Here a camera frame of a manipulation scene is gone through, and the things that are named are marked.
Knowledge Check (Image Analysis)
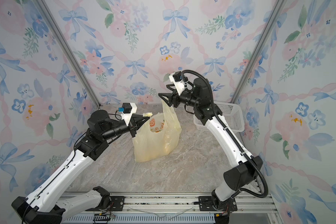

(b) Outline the aluminium corner post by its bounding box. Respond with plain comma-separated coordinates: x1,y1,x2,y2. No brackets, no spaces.
34,0,101,109
229,0,286,104

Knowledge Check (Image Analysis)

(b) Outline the white perforated plastic basket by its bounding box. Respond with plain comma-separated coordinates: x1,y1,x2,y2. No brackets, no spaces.
193,100,245,133

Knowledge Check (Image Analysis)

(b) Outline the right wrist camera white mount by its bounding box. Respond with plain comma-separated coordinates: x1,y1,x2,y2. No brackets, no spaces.
169,71,187,96

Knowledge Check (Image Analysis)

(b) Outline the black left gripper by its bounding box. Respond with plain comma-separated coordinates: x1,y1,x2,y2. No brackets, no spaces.
104,115,150,142

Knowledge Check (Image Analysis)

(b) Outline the black corrugated cable conduit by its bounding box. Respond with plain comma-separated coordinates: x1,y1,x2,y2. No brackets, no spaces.
181,69,269,199

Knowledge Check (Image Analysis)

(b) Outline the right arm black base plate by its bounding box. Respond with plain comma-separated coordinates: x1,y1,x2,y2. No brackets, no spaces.
194,196,238,212

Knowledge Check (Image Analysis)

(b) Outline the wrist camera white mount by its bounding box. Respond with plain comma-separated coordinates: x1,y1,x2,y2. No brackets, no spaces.
118,103,137,126
169,71,187,96

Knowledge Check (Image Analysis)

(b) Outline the yellow plastic bag orange print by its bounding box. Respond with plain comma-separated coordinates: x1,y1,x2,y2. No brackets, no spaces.
133,101,182,162

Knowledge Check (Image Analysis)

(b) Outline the right aluminium corner post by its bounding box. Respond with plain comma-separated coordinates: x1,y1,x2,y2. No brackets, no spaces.
229,0,286,104

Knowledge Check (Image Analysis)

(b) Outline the left aluminium corner post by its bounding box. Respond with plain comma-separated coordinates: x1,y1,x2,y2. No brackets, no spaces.
34,0,101,109

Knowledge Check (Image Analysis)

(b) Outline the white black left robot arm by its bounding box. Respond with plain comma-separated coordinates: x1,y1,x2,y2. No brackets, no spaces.
12,108,149,224

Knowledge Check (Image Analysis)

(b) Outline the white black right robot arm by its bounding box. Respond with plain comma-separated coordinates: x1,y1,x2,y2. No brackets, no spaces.
159,76,266,211

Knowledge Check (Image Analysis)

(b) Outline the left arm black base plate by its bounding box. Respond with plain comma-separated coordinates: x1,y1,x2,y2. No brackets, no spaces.
86,196,125,211

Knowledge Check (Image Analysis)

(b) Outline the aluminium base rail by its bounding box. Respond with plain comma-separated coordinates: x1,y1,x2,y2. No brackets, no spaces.
36,191,283,224

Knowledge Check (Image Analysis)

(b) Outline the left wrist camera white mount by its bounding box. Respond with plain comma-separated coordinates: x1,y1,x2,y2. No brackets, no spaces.
118,103,137,126

